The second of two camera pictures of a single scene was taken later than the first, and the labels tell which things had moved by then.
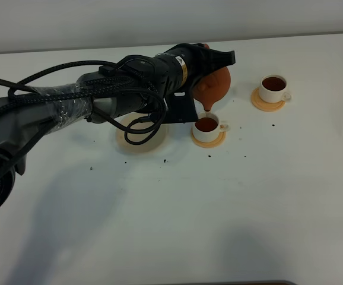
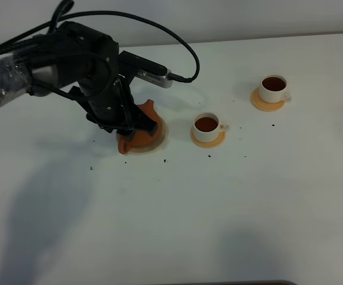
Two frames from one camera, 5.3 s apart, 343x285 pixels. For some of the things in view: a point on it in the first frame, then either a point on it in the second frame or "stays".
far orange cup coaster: (264, 105) stays
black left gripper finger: (219, 59) -> (129, 133)
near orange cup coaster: (219, 141) stays
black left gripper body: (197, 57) -> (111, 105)
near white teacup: (207, 129) stays
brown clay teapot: (212, 87) -> (141, 141)
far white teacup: (272, 89) stays
